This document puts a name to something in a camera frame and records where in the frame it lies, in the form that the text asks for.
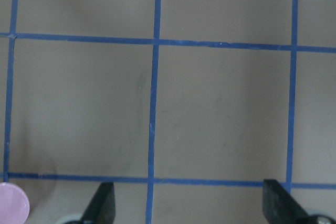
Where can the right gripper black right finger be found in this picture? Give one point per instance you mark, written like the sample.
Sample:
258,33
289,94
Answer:
279,207

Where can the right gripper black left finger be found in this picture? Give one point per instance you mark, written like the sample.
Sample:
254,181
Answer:
101,208

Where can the pink mesh cup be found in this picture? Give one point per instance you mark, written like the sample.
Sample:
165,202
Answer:
15,206

